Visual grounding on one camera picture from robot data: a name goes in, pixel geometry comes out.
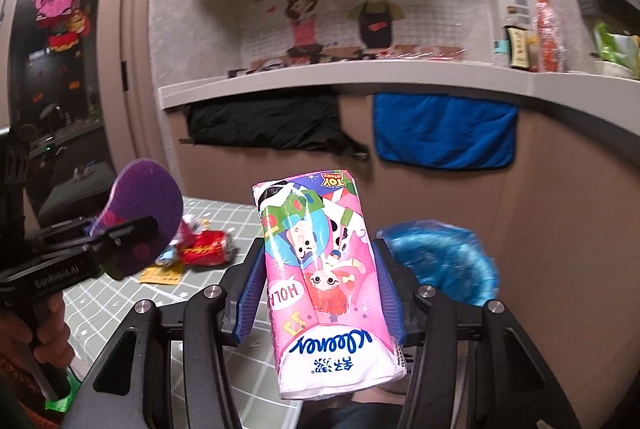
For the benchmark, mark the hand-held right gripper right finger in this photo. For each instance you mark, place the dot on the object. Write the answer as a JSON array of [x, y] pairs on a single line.
[[389, 291]]

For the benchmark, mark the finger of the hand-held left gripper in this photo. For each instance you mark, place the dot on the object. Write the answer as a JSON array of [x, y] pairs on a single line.
[[127, 236], [60, 231]]

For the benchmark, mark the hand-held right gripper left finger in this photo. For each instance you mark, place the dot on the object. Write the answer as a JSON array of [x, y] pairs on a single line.
[[249, 296]]

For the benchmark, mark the purple round card disc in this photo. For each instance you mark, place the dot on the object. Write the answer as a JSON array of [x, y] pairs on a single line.
[[145, 189]]

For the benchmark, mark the red snack packet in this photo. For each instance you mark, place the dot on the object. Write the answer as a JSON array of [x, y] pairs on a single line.
[[207, 249]]

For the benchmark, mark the pink printed tissue pack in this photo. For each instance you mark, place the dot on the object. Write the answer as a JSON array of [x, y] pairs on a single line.
[[325, 289]]

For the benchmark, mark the person's left forearm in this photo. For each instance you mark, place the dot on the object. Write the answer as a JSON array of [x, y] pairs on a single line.
[[12, 389]]

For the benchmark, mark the person's left hand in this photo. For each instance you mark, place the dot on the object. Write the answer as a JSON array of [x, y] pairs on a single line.
[[47, 326]]

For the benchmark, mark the yellow flat packet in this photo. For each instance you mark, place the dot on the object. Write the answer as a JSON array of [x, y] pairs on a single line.
[[160, 275]]

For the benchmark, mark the white red crumpled wrapper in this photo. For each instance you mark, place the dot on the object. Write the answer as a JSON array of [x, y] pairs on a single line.
[[192, 225]]

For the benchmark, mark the green checked table cover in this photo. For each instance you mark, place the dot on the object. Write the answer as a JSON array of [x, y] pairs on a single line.
[[215, 214]]

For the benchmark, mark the blue towel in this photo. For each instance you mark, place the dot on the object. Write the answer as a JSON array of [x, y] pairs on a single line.
[[445, 131]]

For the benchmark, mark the black cloth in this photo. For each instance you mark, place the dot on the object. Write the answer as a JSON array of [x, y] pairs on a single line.
[[265, 124]]

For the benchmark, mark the white kitchen countertop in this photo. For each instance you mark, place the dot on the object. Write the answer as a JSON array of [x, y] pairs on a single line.
[[350, 79]]

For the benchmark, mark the teal small holder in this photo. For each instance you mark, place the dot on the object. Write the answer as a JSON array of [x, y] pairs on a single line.
[[500, 45]]

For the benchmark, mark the dark sauce bottle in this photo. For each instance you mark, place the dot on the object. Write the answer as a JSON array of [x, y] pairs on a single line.
[[517, 44]]

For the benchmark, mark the orange capped bottle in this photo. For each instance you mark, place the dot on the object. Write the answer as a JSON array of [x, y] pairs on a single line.
[[550, 34]]

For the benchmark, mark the white bowl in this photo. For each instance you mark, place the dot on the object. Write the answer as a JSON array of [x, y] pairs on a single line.
[[612, 69]]

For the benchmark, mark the green vegetable bag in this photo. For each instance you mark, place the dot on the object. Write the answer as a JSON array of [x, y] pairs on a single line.
[[617, 44]]

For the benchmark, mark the brown door frame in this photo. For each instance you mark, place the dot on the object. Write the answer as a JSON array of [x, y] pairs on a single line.
[[135, 34]]

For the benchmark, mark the girl wall sticker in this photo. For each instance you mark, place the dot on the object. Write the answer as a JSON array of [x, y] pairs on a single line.
[[302, 21]]

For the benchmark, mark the boy wall sticker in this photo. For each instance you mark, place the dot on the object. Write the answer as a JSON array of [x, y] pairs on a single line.
[[375, 11]]

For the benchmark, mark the black wall rack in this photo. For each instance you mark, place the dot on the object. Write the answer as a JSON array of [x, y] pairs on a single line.
[[605, 1]]

